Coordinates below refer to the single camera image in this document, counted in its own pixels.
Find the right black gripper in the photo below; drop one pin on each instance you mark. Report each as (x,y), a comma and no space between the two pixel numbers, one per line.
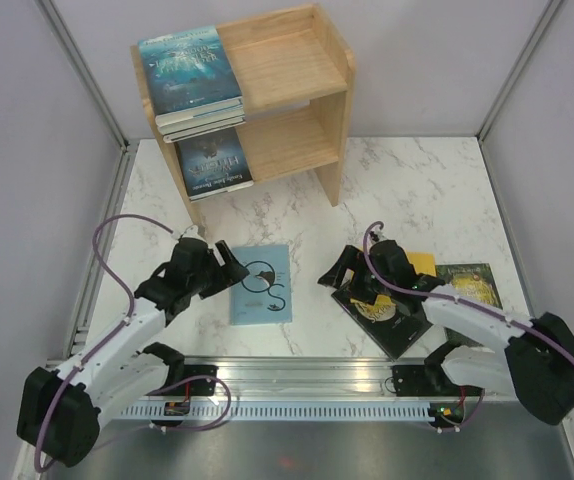
(355,260)

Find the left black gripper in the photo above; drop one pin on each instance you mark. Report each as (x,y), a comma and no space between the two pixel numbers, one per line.
(227,275)

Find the light blue book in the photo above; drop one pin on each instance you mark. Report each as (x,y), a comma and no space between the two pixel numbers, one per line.
(264,297)

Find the black Moon and Sixpence book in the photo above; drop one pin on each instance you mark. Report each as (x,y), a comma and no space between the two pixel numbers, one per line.
(392,331)

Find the yellow book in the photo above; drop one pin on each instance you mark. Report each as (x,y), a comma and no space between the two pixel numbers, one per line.
(417,262)

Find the Wuthering Heights dark blue book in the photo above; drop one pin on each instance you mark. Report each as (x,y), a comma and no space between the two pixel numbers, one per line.
(213,163)

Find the Robinson Crusoe purple book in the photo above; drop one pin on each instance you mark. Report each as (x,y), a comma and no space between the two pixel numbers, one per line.
(191,133)

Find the grey white book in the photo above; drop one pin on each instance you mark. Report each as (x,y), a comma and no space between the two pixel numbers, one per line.
(194,125)

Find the teal sea cover book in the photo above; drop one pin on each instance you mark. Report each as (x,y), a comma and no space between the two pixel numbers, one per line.
(188,75)

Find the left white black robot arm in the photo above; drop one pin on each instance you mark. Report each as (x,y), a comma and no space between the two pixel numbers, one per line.
(63,411)

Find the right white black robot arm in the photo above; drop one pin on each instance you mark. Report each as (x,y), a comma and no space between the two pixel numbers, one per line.
(529,358)

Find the green gold fantasy book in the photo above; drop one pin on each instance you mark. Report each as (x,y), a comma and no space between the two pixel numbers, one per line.
(474,280)

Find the wooden two-tier shelf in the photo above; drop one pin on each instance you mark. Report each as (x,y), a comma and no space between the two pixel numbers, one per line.
(296,75)

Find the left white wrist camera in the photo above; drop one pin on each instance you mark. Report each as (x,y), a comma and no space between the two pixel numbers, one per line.
(195,231)

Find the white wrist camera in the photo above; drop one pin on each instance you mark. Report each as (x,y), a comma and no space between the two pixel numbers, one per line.
(195,231)
(377,234)

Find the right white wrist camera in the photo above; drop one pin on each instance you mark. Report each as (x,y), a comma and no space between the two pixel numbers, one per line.
(377,234)

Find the aluminium mounting rail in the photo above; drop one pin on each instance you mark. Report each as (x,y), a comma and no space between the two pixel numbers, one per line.
(259,377)

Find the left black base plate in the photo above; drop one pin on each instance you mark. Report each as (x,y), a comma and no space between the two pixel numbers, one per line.
(200,387)

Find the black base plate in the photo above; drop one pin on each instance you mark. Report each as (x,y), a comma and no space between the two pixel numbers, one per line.
(200,387)
(410,381)

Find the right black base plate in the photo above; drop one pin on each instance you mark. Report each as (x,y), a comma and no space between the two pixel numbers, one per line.
(410,381)

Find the white slotted cable duct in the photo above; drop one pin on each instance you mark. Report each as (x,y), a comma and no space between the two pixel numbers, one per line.
(205,410)

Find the left aluminium frame post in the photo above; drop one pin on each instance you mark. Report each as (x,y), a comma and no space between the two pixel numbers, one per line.
(68,44)

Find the aluminium frame post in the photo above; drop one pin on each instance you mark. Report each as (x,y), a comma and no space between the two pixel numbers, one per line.
(68,44)
(542,26)

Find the right aluminium frame post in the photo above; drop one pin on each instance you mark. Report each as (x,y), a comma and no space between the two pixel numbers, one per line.
(542,26)

